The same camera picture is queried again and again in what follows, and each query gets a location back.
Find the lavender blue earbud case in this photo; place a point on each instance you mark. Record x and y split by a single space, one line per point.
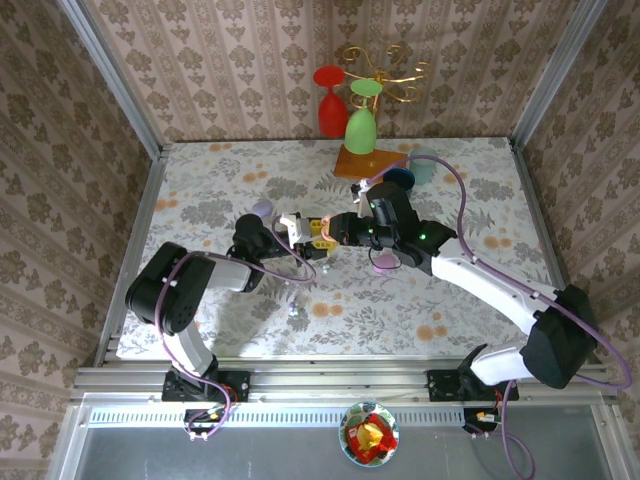
262 206

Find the orchid purple earbud case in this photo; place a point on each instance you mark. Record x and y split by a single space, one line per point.
385 261

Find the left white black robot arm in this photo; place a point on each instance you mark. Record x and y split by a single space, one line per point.
165 295

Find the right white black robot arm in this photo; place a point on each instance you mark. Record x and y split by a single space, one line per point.
560 340

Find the blue enamel mug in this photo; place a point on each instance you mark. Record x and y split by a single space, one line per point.
404 176

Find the teal frosted tumbler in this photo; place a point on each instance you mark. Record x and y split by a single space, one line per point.
425 172

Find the floral tablecloth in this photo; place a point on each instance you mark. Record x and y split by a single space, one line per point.
225 165

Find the green wine glass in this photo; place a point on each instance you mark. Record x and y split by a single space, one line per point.
360 132

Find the red wine glass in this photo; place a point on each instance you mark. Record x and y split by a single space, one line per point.
332 117

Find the gold foil candy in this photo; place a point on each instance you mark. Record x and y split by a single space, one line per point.
369 433

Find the patterned ceramic bowl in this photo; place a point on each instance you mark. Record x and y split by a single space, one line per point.
345 442

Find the red foil candy wrapper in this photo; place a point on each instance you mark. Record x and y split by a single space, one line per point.
386 442

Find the grey metal shelf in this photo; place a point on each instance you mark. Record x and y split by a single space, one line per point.
200 460

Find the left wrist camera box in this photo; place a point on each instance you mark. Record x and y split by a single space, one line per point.
295 227

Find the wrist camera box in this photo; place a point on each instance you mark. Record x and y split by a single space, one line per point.
359 192
295 227

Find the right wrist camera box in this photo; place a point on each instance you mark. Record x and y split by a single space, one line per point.
359 192

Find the aluminium table side rail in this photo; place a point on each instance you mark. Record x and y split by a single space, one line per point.
544 225
134 250

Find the long aluminium mounting rail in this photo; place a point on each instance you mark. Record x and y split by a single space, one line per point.
340 382

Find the aluminium frame post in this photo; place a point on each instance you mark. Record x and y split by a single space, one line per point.
117 80
555 75

